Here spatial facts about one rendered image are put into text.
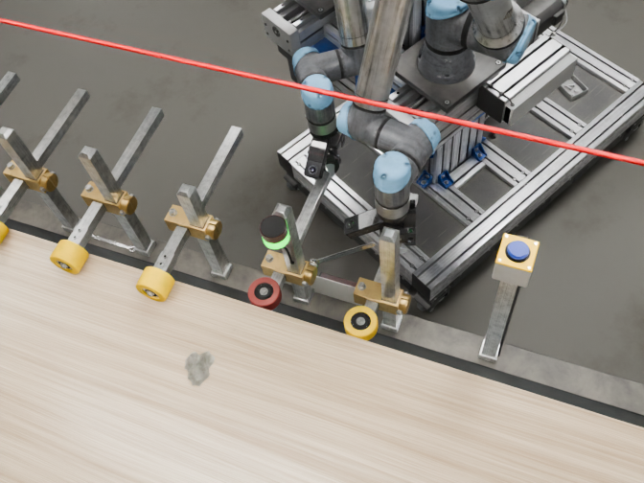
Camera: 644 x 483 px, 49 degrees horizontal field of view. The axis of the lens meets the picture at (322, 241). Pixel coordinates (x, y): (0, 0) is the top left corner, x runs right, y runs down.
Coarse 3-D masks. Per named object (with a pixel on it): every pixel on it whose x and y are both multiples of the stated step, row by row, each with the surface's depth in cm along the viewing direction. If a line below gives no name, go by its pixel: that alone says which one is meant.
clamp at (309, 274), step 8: (280, 256) 182; (264, 264) 181; (272, 264) 181; (280, 264) 180; (264, 272) 184; (272, 272) 182; (280, 272) 180; (288, 272) 179; (304, 272) 179; (312, 272) 179; (288, 280) 182; (296, 280) 180; (304, 280) 179; (312, 280) 181
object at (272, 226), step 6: (276, 216) 156; (264, 222) 155; (270, 222) 155; (276, 222) 155; (282, 222) 155; (264, 228) 154; (270, 228) 154; (276, 228) 154; (282, 228) 154; (264, 234) 154; (270, 234) 154; (276, 234) 153; (288, 252) 168
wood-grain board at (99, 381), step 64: (0, 256) 186; (0, 320) 177; (64, 320) 175; (128, 320) 173; (192, 320) 171; (256, 320) 170; (0, 384) 168; (64, 384) 166; (128, 384) 165; (192, 384) 163; (256, 384) 162; (320, 384) 160; (384, 384) 159; (448, 384) 157; (0, 448) 160; (64, 448) 158; (128, 448) 157; (192, 448) 156; (256, 448) 154; (320, 448) 153; (384, 448) 152; (448, 448) 150; (512, 448) 149; (576, 448) 148; (640, 448) 147
